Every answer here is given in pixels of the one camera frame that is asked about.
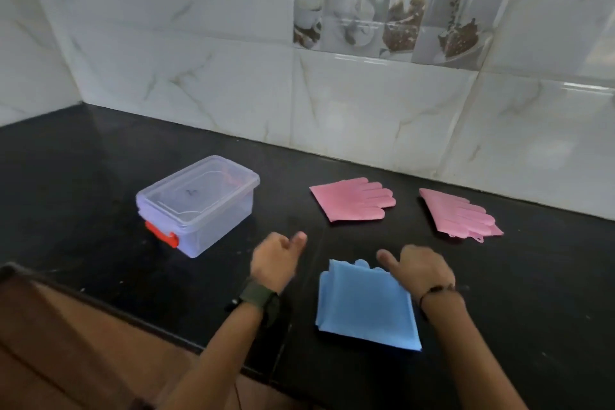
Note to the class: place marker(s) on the person's left forearm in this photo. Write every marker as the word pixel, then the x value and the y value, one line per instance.
pixel 216 357

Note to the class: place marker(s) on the person's left thumb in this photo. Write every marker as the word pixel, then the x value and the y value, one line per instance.
pixel 297 240

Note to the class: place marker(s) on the person's right hand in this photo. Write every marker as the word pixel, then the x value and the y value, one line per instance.
pixel 423 270

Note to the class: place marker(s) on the coffee print decorative tile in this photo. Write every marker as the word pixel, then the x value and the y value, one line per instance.
pixel 399 1

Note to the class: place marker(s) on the pink silicone glove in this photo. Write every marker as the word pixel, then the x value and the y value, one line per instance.
pixel 353 199
pixel 456 215

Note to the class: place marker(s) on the green wrist watch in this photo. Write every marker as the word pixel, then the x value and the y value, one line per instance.
pixel 259 298

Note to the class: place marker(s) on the clear plastic storage box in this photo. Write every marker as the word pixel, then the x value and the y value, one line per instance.
pixel 197 205

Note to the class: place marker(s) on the person's left hand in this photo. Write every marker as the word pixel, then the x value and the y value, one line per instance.
pixel 271 260

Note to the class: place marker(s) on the orange box latch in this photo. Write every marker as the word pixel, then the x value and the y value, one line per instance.
pixel 162 234

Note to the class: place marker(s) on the person's right thumb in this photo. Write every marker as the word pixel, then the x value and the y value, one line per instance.
pixel 387 259

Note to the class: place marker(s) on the blue silicone glove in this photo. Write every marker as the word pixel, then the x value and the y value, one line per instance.
pixel 367 306

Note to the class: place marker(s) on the person's right forearm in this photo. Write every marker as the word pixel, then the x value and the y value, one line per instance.
pixel 473 357

